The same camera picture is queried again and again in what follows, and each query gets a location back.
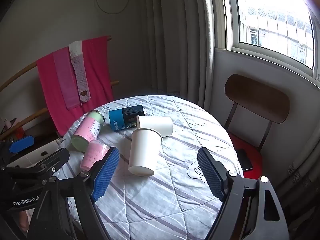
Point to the white framed window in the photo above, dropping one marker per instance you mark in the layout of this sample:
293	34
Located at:
272	15

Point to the bright pink towel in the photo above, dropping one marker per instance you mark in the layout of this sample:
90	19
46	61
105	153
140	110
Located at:
47	85

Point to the person's left hand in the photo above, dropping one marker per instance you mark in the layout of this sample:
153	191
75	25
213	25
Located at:
25	221

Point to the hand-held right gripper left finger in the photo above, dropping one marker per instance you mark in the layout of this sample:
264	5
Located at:
105	173

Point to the light pink towel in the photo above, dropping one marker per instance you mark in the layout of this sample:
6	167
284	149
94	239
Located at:
66	80

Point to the wooden chair with red seat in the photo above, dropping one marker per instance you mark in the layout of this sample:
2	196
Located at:
255	97

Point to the striped quilted blanket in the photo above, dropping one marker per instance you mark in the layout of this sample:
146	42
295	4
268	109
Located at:
162	197

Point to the pink cup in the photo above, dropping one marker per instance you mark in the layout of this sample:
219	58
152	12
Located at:
93	155

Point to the black phone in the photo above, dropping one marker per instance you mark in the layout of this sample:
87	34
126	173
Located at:
245	159

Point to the blue and black canister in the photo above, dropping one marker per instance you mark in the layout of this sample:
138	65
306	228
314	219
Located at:
125	120

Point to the green can with pink label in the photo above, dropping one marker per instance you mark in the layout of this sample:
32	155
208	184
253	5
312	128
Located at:
87	132

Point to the white paper cup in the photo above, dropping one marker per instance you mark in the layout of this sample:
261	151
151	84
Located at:
143	152
156	125

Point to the knitted white and purple cloth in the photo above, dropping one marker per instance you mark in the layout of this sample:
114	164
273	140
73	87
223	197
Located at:
80	77

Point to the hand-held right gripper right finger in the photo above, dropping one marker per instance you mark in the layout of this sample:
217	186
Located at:
210	175

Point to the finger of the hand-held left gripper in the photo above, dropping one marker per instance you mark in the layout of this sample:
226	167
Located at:
21	144
42	163

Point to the grey curtain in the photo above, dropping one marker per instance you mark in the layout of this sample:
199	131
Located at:
170	42

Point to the wooden towel rack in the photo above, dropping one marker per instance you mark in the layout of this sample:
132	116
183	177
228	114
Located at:
15	79

